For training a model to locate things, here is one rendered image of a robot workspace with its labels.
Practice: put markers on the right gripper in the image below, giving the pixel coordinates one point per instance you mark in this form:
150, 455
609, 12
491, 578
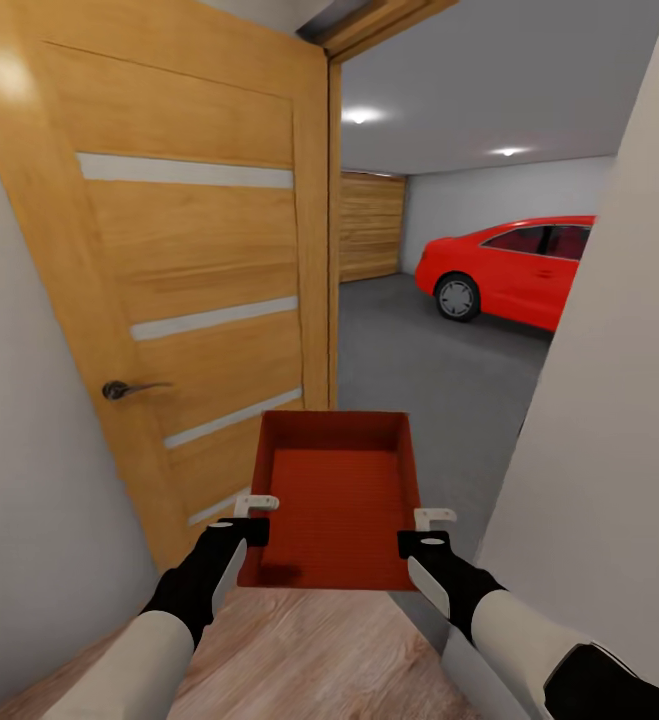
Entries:
407, 539

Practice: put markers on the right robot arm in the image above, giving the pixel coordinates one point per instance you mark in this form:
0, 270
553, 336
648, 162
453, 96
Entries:
555, 672

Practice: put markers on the storage box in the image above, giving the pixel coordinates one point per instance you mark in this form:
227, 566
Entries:
346, 483

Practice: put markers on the garage door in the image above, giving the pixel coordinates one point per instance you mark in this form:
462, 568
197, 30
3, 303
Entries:
371, 215

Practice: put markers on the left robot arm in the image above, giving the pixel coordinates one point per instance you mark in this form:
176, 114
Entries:
138, 678

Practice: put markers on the car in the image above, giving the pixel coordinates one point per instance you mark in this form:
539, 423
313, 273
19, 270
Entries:
522, 271

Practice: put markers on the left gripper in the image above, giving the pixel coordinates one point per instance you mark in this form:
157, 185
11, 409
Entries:
257, 530

